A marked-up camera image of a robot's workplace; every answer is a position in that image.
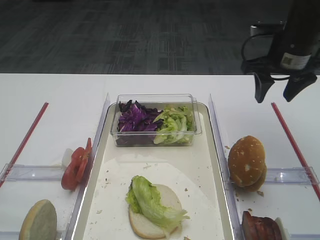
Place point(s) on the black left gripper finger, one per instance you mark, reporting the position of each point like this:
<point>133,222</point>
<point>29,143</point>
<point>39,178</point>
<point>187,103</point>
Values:
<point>263,83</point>

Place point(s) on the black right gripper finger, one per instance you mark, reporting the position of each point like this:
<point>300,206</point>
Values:
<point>297,83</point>

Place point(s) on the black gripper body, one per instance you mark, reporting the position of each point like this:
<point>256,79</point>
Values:
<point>279,65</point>

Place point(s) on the green lettuce leaf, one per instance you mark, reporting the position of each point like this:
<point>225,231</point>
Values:
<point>145,199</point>

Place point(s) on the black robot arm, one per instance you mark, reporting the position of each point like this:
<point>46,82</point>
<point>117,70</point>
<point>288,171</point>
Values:
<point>302,28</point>

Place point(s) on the green lettuce pile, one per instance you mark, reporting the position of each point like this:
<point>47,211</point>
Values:
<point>173,122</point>

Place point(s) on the brown meat patties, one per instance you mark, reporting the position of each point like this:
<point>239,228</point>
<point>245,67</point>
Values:
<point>260,228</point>

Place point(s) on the white slice beside meat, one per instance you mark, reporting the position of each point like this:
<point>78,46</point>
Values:
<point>281,228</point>

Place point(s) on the rear tomato slice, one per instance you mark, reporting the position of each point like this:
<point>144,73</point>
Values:
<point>84,161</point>

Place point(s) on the tomato slice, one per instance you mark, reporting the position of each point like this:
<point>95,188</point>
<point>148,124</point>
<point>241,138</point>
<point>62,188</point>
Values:
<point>68,181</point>
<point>84,161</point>

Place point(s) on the front tomato slice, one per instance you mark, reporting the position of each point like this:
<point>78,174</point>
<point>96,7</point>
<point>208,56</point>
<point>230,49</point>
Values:
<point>68,181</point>

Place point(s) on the right red tape strip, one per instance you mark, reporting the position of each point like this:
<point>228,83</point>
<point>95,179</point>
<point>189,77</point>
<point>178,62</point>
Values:
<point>303,162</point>

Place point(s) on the red tape strip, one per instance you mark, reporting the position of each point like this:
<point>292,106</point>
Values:
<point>303,162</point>
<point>20,148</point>

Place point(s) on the sesame bun top front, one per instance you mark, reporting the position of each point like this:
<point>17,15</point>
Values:
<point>246,161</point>

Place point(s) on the sesame bun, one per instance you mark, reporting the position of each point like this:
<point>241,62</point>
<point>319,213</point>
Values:
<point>246,161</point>
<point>257,185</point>

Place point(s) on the right cross acrylic divider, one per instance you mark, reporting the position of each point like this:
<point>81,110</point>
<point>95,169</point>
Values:
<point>292,176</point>

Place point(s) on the cross acrylic divider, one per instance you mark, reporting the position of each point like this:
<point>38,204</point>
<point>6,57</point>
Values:
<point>292,176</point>
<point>20,172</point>

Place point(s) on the sesame bun behind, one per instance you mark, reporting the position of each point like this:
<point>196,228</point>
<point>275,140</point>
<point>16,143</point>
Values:
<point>257,185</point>

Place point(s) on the white serving tray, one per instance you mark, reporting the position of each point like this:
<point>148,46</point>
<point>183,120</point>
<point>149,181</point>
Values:
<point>192,172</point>

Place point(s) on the clear plastic salad container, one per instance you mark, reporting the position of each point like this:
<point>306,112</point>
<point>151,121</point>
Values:
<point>158,101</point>

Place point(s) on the purple cabbage leaves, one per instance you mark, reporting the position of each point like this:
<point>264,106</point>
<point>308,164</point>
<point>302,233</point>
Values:
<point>135,117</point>

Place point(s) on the right clear acrylic divider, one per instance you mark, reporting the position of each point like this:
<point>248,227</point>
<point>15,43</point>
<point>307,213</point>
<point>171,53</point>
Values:
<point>228,190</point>

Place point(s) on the clear acrylic divider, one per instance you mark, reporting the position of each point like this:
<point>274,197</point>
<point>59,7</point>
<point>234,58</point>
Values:
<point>79,206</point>
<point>228,190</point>

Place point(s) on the left clear acrylic divider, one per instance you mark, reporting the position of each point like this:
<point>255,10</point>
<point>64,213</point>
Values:
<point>79,206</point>

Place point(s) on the bottom bun slice on tray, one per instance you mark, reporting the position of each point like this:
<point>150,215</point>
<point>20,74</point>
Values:
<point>142,226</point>

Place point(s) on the white onion piece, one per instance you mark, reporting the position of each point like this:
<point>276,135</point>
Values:
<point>67,157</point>

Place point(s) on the upright bun slice left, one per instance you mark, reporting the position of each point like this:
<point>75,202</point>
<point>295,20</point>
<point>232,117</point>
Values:
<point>40,223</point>

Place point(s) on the left cross acrylic divider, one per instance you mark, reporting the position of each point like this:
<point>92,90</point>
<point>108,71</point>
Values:
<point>20,172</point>

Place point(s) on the left red tape strip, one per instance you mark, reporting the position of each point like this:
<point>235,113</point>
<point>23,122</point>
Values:
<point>20,148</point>

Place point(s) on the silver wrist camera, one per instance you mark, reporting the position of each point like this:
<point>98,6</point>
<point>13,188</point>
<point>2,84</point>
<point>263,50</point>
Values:
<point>260,28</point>

